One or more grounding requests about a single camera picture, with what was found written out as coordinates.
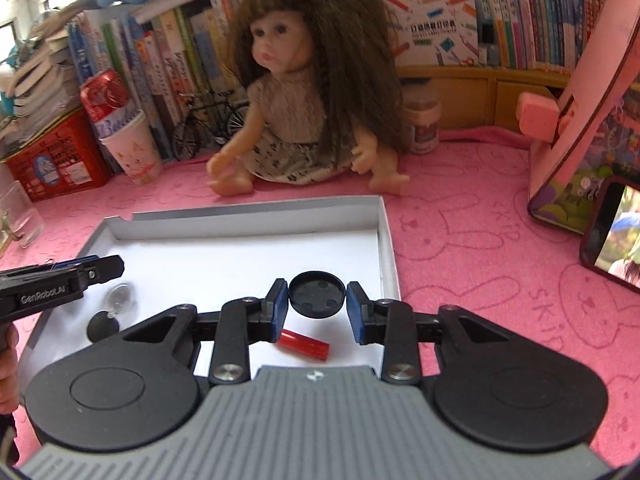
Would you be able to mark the brown-haired doll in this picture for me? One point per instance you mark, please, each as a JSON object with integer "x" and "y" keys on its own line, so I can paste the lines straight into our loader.
{"x": 300, "y": 85}

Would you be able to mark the small black round disc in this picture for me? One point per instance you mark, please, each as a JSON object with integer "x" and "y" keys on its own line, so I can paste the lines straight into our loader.
{"x": 102, "y": 330}

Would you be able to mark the white paper cup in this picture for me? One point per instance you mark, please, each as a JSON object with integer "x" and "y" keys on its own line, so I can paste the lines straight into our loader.
{"x": 132, "y": 152}

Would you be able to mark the white cardboard box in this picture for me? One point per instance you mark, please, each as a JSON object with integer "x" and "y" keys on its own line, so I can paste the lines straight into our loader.
{"x": 250, "y": 250}

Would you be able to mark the brown-lidded plastic jar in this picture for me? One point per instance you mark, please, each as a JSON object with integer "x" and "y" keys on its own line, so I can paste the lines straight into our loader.
{"x": 425, "y": 120}

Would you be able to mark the pink toy stand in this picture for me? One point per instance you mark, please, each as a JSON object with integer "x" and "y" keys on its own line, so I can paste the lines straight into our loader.
{"x": 590, "y": 110}

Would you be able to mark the clear plastic cap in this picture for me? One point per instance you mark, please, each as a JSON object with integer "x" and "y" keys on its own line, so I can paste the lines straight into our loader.
{"x": 120, "y": 300}

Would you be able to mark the white pencil-print box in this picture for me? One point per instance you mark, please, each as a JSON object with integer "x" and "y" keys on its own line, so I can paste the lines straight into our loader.
{"x": 430, "y": 25}

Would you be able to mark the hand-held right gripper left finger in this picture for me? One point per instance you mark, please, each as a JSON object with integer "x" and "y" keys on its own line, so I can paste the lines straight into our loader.
{"x": 280, "y": 310}

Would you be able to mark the pink printed tablecloth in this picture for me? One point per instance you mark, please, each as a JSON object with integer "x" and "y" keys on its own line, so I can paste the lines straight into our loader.
{"x": 475, "y": 240}

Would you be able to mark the red soda can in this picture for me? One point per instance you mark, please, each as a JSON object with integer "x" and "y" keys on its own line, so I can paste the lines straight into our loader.
{"x": 105, "y": 97}

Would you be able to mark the black round lid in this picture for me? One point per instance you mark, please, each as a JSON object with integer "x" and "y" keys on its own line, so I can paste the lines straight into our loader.
{"x": 317, "y": 300}

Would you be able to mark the person's left hand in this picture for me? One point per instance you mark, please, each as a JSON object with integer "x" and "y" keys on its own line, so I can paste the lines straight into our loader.
{"x": 7, "y": 382}

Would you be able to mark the red plastic crate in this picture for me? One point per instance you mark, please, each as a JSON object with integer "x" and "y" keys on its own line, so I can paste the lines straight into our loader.
{"x": 55, "y": 160}

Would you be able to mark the red cylinder tube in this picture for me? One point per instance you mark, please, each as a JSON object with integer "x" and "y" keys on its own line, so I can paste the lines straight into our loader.
{"x": 305, "y": 345}

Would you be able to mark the black model bicycle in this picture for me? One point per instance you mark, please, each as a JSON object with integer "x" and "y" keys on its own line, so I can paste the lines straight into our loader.
{"x": 205, "y": 125}

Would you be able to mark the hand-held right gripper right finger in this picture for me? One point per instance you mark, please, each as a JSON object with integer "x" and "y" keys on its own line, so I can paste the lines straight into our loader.
{"x": 355, "y": 315}

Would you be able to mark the clear glass cup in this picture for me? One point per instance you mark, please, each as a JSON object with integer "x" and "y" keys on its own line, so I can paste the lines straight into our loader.
{"x": 20, "y": 217}

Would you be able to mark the row of upright books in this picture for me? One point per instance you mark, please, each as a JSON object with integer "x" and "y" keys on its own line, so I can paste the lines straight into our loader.
{"x": 525, "y": 10}

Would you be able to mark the stack of books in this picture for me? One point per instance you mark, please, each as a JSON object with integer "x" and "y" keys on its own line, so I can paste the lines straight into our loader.
{"x": 40, "y": 70}

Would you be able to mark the smartphone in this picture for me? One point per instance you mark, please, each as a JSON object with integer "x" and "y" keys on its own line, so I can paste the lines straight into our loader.
{"x": 615, "y": 240}

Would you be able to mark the wooden desk organizer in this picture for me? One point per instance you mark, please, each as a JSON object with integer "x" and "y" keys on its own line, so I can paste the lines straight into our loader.
{"x": 500, "y": 97}

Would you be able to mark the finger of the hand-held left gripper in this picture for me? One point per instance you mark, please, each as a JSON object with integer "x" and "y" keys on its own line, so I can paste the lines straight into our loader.
{"x": 70, "y": 261}
{"x": 102, "y": 267}

